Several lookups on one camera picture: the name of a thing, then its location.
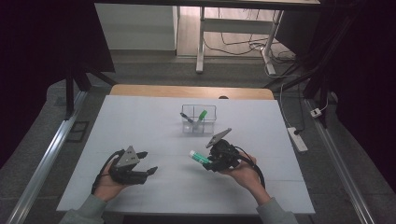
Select white cabinet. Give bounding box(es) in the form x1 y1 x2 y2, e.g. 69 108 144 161
93 3 180 51

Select clear plastic organizer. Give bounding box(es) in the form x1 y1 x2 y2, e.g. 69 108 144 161
180 104 218 135

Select white desk frame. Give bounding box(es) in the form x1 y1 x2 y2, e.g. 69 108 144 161
94 0 321 76

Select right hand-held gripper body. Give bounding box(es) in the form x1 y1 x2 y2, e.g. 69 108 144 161
205 127 243 173

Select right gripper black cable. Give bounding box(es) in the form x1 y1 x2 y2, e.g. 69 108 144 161
233 146 266 190

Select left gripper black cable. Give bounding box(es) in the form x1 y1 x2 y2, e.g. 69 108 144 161
91 148 126 195

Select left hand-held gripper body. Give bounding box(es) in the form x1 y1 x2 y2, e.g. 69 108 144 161
107 145 149 186

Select white power strip cable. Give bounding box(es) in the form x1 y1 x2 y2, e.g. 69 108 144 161
278 81 293 129

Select black stand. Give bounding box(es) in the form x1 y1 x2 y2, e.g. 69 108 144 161
63 60 119 121
263 60 332 129

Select black curtain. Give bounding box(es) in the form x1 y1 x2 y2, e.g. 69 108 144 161
0 0 117 171
275 0 396 194

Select wooden table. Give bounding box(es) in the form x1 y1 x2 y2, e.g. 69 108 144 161
109 83 276 101

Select green and white tube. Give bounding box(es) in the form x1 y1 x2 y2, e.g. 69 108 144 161
189 149 213 165

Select white power strip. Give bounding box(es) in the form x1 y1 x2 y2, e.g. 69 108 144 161
286 126 309 153

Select person's left hand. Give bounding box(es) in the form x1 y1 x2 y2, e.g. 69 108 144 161
92 157 132 203

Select aluminium floor rail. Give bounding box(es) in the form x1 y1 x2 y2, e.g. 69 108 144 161
304 98 377 224
6 89 89 224

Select black floor cables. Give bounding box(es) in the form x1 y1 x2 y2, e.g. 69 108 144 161
204 8 297 64

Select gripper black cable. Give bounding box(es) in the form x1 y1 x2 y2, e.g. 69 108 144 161
91 148 126 195
233 146 266 190

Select green highlighter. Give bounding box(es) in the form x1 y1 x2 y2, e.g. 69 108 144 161
194 109 208 129

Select person's right hand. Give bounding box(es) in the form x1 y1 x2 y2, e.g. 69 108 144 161
219 151 266 200

